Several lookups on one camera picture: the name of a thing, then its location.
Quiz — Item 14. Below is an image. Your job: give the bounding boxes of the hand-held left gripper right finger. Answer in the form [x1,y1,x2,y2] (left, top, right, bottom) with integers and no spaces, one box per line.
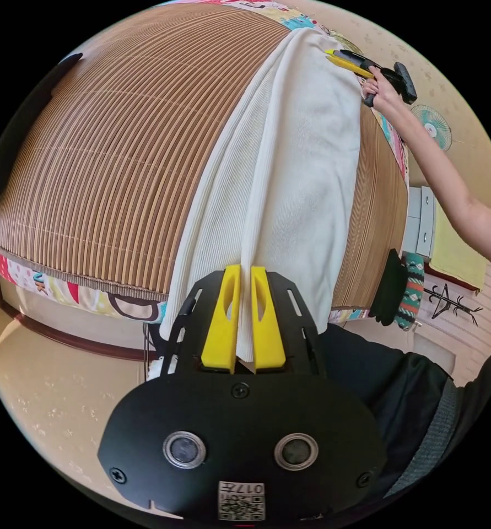
[250,266,288,374]

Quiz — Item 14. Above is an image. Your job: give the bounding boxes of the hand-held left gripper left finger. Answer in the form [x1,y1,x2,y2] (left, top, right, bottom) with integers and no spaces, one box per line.
[200,264,242,375]

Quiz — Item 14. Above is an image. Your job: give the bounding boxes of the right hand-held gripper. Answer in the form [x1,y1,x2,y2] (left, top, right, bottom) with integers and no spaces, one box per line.
[324,49,400,109]

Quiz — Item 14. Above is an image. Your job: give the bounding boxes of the white sweatpants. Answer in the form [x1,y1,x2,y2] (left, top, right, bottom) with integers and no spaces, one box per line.
[148,29,364,381]

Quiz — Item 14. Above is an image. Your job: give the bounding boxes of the person's right forearm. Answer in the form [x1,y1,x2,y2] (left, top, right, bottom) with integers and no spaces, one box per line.
[375,97,491,260]

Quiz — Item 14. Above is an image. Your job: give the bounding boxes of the person's right hand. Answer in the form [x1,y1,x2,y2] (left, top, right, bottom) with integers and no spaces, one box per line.
[361,67,401,112]

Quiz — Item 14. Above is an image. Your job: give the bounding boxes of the green electric fan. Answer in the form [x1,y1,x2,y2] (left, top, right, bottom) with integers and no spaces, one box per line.
[410,104,453,152]

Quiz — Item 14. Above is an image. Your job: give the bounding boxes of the person's body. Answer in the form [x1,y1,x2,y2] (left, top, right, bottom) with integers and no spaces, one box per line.
[319,322,491,501]

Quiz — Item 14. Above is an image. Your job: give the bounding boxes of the grey drawer cupboard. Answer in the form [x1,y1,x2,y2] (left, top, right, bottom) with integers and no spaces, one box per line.
[405,186,437,260]

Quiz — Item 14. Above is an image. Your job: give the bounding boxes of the yellow cloth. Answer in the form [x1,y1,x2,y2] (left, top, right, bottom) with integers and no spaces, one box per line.
[429,202,488,287]

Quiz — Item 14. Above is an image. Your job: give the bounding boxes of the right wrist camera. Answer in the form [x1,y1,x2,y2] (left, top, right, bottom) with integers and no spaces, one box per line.
[393,62,418,105]

